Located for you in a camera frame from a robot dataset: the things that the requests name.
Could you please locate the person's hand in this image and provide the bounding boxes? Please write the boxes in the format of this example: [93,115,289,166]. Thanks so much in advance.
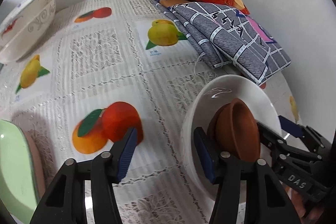
[285,185,324,223]

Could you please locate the plain white bowl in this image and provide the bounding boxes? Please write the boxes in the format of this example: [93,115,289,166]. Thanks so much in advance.
[180,75,284,200]

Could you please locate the grey checked cloth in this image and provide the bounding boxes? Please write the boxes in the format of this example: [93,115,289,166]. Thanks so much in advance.
[149,0,291,85]

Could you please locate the large white patterned bowl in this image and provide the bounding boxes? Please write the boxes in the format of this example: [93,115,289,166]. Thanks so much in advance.
[1,0,56,64]

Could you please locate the blue floral porcelain bowl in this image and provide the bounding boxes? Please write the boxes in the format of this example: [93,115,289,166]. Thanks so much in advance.
[1,0,47,48]

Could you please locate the brown clay bowl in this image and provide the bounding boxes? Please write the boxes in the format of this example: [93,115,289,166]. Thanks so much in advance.
[207,98,260,162]

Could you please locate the green square plate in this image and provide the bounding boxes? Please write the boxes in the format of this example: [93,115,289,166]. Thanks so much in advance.
[1,120,39,223]

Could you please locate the fruit print tablecloth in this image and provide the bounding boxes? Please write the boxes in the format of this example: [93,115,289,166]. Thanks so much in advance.
[1,0,300,223]

